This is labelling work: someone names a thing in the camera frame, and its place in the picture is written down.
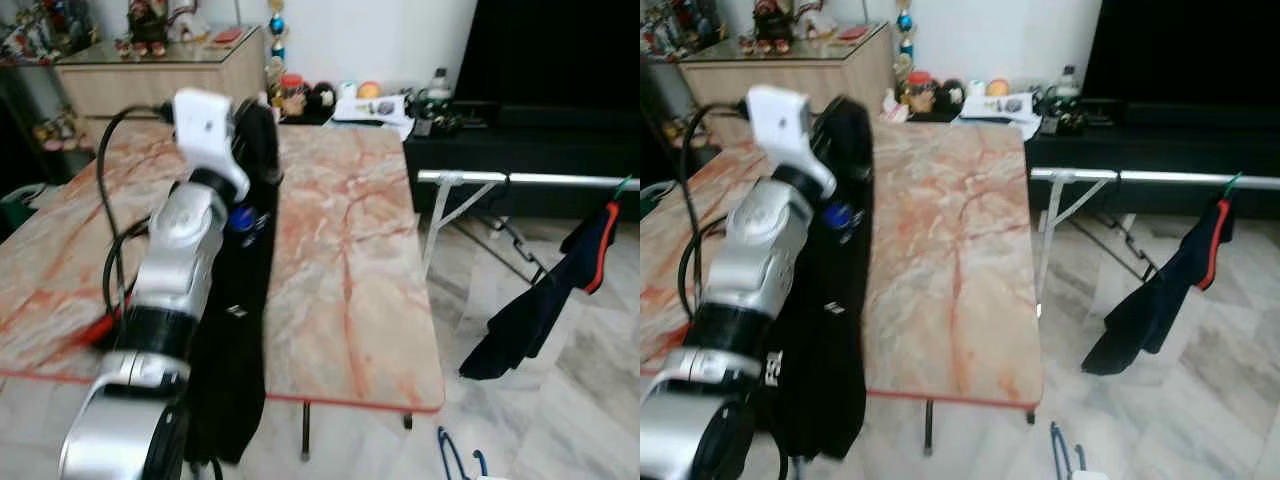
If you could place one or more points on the black t-shirt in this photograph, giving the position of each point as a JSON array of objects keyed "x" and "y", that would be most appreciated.
[
  {"x": 830, "y": 380},
  {"x": 235, "y": 370}
]

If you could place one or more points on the marble pattern folding table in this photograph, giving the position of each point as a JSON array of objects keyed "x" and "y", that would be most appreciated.
[
  {"x": 950, "y": 260},
  {"x": 340, "y": 260}
]

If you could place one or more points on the dark seated figurine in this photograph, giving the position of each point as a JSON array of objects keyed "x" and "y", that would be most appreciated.
[
  {"x": 772, "y": 23},
  {"x": 148, "y": 25}
]

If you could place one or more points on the blue plastic hanger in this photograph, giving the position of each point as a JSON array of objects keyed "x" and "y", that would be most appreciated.
[
  {"x": 445, "y": 450},
  {"x": 1056, "y": 445}
]

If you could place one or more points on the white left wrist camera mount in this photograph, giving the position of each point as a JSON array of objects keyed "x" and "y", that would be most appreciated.
[
  {"x": 785, "y": 120},
  {"x": 205, "y": 125}
]

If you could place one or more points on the gold and blue trophy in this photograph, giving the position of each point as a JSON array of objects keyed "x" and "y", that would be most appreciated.
[
  {"x": 277, "y": 40},
  {"x": 904, "y": 38}
]

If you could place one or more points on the orange ball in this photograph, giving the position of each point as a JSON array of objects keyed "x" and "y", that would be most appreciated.
[
  {"x": 369, "y": 89},
  {"x": 996, "y": 87}
]

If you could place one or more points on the light wooden cabinet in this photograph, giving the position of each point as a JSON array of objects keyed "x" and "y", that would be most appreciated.
[
  {"x": 150, "y": 85},
  {"x": 780, "y": 80}
]

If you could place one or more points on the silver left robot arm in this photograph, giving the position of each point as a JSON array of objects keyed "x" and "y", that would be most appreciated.
[
  {"x": 750, "y": 260},
  {"x": 180, "y": 250}
]

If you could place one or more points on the black round plush toy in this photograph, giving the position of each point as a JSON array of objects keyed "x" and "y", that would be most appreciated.
[
  {"x": 320, "y": 97},
  {"x": 948, "y": 94}
]

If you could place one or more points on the black television console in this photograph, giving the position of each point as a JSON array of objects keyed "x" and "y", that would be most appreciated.
[
  {"x": 520, "y": 140},
  {"x": 1150, "y": 135}
]

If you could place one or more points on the green plastic hanger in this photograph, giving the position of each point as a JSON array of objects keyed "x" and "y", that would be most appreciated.
[
  {"x": 1232, "y": 183},
  {"x": 622, "y": 187}
]

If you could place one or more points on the thin black hanger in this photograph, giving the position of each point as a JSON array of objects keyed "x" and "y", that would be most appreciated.
[
  {"x": 515, "y": 250},
  {"x": 1130, "y": 245}
]

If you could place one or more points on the stack of white papers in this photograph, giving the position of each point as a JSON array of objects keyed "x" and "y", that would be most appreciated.
[
  {"x": 370, "y": 108},
  {"x": 995, "y": 105}
]

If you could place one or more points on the navy shirt with red trim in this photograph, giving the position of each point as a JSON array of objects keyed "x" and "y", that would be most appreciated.
[
  {"x": 1160, "y": 295},
  {"x": 540, "y": 300}
]

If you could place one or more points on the clear bottle with cap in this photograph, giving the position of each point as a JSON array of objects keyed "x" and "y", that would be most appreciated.
[
  {"x": 439, "y": 88},
  {"x": 1067, "y": 86}
]

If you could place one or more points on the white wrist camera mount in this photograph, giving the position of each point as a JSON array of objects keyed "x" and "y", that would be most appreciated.
[
  {"x": 205, "y": 125},
  {"x": 1090, "y": 476},
  {"x": 785, "y": 120}
]

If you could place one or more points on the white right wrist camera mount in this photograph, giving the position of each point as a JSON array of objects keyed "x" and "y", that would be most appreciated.
[{"x": 1090, "y": 476}]

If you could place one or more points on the silver metal clothes rack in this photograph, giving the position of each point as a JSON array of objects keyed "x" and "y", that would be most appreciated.
[
  {"x": 560, "y": 180},
  {"x": 1150, "y": 177}
]

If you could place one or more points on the black flat television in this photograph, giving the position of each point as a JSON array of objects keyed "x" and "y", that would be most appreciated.
[
  {"x": 550, "y": 50},
  {"x": 1180, "y": 45}
]

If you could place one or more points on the jar with red lid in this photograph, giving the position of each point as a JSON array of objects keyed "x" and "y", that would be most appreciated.
[
  {"x": 918, "y": 92},
  {"x": 292, "y": 95}
]

